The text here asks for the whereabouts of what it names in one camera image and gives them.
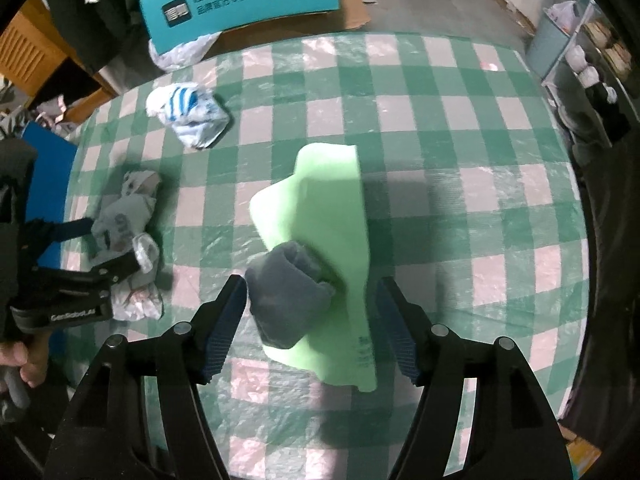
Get white printed plastic bag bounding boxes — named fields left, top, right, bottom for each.
left=91, top=170, right=163, bottom=322

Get dark grey sock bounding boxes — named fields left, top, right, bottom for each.
left=245, top=240, right=335, bottom=349

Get light green foam sheet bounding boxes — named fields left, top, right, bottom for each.
left=248, top=143, right=378, bottom=392

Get blue striped white plastic bag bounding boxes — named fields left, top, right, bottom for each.
left=145, top=82, right=231, bottom=150

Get person's left hand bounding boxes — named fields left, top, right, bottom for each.
left=0, top=332, right=51, bottom=388

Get blue storage box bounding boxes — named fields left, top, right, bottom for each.
left=18, top=122, right=77, bottom=273

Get green checkered tablecloth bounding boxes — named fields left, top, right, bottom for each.
left=60, top=32, right=591, bottom=480

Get wooden louvered cabinet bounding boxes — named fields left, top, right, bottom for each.
left=1, top=0, right=116, bottom=124

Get white plastic bag under box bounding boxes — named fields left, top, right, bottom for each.
left=149, top=32, right=220, bottom=73

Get hanging dark coats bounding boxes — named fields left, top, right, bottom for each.
left=46, top=0, right=149, bottom=74

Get metal shoe rack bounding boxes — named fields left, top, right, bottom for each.
left=544, top=0, right=639, bottom=156

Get light blue waste bin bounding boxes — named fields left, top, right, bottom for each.
left=525, top=11, right=570, bottom=79

